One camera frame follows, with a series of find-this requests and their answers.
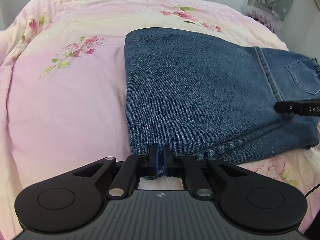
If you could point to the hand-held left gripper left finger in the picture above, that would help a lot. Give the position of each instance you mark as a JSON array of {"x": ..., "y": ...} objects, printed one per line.
[{"x": 156, "y": 165}]

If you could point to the pile of purple clothes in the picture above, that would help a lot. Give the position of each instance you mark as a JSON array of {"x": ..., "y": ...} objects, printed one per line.
[{"x": 262, "y": 20}]

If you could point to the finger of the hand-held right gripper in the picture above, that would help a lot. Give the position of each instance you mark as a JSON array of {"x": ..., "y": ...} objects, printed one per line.
[{"x": 287, "y": 108}]

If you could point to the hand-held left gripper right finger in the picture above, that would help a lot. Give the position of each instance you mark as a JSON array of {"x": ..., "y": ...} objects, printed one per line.
[{"x": 165, "y": 165}]

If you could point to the pink floral quilt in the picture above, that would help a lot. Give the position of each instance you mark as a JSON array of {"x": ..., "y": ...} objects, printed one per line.
[{"x": 62, "y": 100}]

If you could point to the blue denim pants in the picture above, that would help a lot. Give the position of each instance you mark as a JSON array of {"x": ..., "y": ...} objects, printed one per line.
[{"x": 200, "y": 92}]

